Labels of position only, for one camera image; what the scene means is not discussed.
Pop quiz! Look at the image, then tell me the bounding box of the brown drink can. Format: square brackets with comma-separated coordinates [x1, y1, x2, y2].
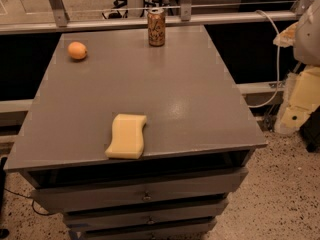
[147, 8, 165, 47]

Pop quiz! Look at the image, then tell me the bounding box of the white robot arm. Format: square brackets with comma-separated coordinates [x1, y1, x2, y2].
[273, 0, 320, 135]

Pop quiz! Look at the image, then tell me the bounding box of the orange fruit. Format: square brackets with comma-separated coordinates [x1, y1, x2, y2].
[68, 42, 87, 60]

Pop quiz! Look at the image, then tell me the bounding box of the metal railing frame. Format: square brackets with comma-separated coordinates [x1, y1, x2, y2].
[0, 0, 313, 34]

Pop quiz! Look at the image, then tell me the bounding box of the black floor cable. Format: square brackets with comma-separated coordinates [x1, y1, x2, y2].
[3, 187, 56, 217]

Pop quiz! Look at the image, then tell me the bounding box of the yellow sponge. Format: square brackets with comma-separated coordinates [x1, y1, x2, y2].
[105, 114, 147, 159]

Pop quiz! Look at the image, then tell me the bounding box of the grey drawer cabinet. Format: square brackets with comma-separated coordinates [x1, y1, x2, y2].
[6, 27, 265, 240]

